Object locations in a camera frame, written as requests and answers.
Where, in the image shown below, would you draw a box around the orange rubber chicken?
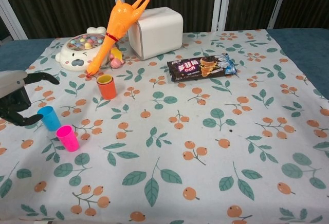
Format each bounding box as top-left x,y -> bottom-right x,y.
86,0 -> 155,78

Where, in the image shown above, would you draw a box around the orange plastic cup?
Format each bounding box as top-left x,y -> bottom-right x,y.
96,79 -> 117,100

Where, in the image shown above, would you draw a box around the floral white tablecloth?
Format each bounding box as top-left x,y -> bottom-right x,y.
0,28 -> 329,224

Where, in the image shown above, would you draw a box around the white fishing game toy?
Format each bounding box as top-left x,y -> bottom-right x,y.
55,26 -> 107,72

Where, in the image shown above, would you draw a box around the left black-fingered robot hand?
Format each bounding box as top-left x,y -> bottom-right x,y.
0,70 -> 60,127

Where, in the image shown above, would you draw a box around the light blue plastic cup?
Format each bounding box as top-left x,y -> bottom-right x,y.
36,106 -> 62,132

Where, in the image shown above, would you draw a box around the small pink yellow toy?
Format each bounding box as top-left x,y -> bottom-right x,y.
109,48 -> 126,69

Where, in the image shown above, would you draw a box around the yellow plastic cup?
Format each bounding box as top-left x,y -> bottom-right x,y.
97,74 -> 113,84

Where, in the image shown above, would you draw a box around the white rounded box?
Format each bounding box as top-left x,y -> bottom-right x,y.
127,6 -> 184,61

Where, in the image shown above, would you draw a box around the teal table cover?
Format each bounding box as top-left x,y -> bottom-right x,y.
0,27 -> 329,95

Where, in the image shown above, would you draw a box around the pink plastic cup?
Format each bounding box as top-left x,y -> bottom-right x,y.
56,125 -> 80,153

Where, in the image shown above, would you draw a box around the dark snack package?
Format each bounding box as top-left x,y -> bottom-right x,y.
167,52 -> 237,83

